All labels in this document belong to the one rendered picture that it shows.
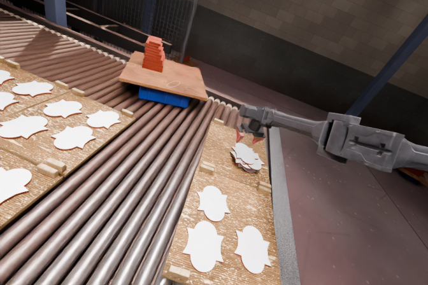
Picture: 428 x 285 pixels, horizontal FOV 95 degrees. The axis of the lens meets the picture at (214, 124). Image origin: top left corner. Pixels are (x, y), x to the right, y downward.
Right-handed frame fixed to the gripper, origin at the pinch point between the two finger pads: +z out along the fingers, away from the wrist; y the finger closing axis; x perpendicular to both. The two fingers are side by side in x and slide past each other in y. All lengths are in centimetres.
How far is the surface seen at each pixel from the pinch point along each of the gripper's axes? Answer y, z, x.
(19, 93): 99, 8, -27
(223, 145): 7.6, 8.4, -4.9
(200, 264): 32, 7, 47
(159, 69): 41, -3, -60
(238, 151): 4.0, 3.2, 3.6
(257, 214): 5.0, 7.7, 33.3
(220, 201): 19.6, 6.9, 27.7
